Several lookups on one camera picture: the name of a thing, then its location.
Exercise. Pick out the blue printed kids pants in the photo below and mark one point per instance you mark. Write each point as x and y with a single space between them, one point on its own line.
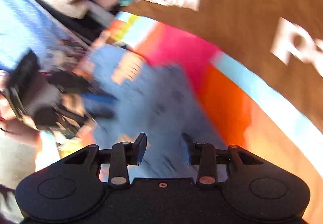
158 102

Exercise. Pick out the person's left hand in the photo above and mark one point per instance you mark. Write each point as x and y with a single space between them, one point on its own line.
12 127

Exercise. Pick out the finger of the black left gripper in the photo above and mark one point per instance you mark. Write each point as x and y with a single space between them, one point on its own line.
93 97

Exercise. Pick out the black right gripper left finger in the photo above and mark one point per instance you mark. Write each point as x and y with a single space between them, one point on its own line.
120 156

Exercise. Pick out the brown paul frank bedspread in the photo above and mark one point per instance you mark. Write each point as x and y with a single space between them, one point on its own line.
257 71

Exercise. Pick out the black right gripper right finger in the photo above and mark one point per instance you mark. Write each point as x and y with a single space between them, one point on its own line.
206 157

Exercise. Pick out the blue cyclist print curtain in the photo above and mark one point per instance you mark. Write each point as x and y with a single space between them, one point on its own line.
25 26

